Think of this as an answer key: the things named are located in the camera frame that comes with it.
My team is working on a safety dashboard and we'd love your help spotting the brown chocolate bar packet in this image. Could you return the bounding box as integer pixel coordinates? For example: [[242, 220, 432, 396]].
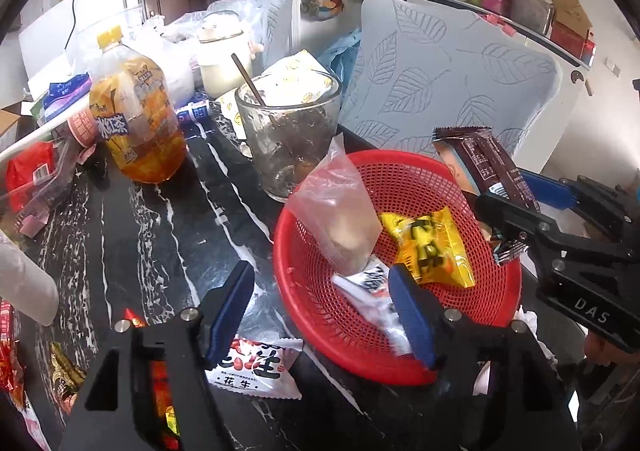
[[430, 125, 542, 267]]

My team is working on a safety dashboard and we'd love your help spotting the white peanut packet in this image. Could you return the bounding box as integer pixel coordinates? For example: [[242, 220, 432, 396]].
[[205, 336, 304, 400]]

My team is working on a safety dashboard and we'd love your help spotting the red snack packet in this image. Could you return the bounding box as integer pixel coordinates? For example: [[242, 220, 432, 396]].
[[149, 360, 180, 450]]

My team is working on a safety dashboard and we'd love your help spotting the right hand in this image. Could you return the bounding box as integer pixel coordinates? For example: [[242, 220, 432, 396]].
[[585, 332, 640, 365]]

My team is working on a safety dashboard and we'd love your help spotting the yellow snack packet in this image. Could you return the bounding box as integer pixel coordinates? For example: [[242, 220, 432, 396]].
[[380, 206, 475, 289]]

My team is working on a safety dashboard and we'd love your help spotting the red plastic basket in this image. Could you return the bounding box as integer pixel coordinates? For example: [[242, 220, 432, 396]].
[[271, 149, 523, 387]]

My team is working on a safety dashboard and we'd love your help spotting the white paper towel roll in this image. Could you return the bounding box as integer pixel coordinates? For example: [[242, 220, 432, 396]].
[[0, 232, 58, 327]]

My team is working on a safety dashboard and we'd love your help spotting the clear plastic bag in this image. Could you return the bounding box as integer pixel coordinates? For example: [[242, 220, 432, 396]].
[[285, 134, 382, 275]]

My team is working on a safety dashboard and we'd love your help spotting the glass jar with spoon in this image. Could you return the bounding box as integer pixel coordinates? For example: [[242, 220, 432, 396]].
[[234, 49, 342, 202]]

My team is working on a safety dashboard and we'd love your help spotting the red bag in container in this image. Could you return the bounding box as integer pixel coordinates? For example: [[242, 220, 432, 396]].
[[6, 141, 55, 213]]

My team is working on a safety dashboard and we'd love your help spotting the iced tea bottle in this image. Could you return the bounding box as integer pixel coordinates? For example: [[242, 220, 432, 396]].
[[89, 26, 186, 185]]

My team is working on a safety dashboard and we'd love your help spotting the white ceramic pot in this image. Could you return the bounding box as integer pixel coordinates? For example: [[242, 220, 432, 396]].
[[195, 10, 252, 99]]

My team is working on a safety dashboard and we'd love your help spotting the blue white tissue pack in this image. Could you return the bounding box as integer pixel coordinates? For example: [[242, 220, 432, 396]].
[[42, 73, 91, 122]]

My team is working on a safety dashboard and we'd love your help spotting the white mini fridge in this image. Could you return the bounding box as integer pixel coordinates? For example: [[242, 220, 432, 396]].
[[18, 0, 143, 78]]

